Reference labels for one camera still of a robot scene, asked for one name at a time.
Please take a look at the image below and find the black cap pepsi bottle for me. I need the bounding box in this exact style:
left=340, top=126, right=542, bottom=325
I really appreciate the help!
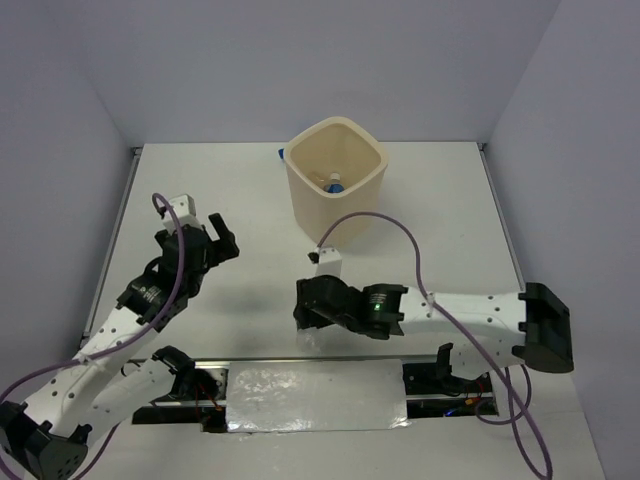
left=296, top=328, right=326, bottom=355

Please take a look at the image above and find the beige plastic bin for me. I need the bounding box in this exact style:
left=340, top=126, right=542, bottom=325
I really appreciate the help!
left=284, top=116, right=389, bottom=247

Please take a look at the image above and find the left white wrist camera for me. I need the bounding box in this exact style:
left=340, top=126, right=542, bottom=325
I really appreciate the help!
left=161, top=194, right=202, bottom=235

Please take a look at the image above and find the silver foil sheet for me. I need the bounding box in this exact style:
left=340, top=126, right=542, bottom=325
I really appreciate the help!
left=226, top=360, right=409, bottom=433

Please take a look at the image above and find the orange label plastic bottle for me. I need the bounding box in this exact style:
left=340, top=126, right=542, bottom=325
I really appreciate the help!
left=309, top=172, right=327, bottom=184

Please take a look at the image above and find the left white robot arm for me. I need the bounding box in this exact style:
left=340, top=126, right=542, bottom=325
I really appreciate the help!
left=1, top=213, right=239, bottom=479

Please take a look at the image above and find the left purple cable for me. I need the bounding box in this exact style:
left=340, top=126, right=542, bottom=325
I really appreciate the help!
left=0, top=192, right=185, bottom=476

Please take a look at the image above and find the blue label plastic bottle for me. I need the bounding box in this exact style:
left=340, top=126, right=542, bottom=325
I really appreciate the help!
left=323, top=172, right=345, bottom=194

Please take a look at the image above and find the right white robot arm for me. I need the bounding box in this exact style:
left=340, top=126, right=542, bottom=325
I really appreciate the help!
left=293, top=275, right=574, bottom=391

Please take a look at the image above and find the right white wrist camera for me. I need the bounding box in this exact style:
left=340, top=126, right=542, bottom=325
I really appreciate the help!
left=307, top=246, right=342, bottom=278

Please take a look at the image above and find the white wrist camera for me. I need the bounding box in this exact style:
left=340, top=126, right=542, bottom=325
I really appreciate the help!
left=161, top=194, right=202, bottom=235
left=307, top=246, right=342, bottom=278

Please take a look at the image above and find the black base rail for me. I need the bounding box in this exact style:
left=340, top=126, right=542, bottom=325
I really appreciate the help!
left=132, top=359, right=498, bottom=434

